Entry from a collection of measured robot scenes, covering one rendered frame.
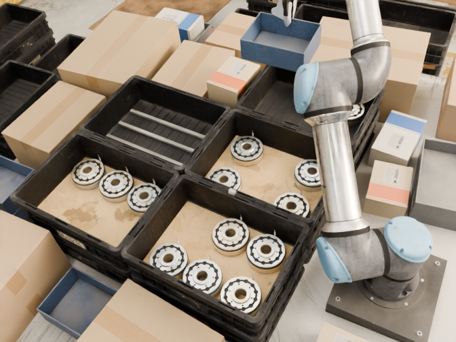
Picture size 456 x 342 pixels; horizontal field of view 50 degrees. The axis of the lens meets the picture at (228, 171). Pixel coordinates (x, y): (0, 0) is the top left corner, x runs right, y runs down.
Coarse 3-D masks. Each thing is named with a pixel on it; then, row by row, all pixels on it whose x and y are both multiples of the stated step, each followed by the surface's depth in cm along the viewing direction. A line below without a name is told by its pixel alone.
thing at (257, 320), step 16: (224, 192) 133; (160, 208) 132; (256, 208) 129; (144, 224) 128; (304, 224) 125; (128, 240) 126; (304, 240) 122; (128, 256) 122; (288, 256) 119; (160, 272) 119; (288, 272) 119; (272, 288) 114; (208, 304) 115; (224, 304) 113; (240, 320) 112; (256, 320) 109
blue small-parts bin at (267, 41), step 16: (256, 16) 149; (272, 16) 149; (256, 32) 152; (272, 32) 154; (288, 32) 151; (304, 32) 148; (320, 32) 145; (240, 48) 145; (256, 48) 142; (272, 48) 139; (288, 48) 148; (304, 48) 148; (272, 64) 144; (288, 64) 141
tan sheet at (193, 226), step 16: (192, 208) 143; (176, 224) 140; (192, 224) 139; (208, 224) 139; (160, 240) 137; (192, 240) 136; (208, 240) 135; (192, 256) 133; (208, 256) 132; (224, 256) 132; (240, 256) 131; (224, 272) 129; (240, 272) 128; (256, 272) 128
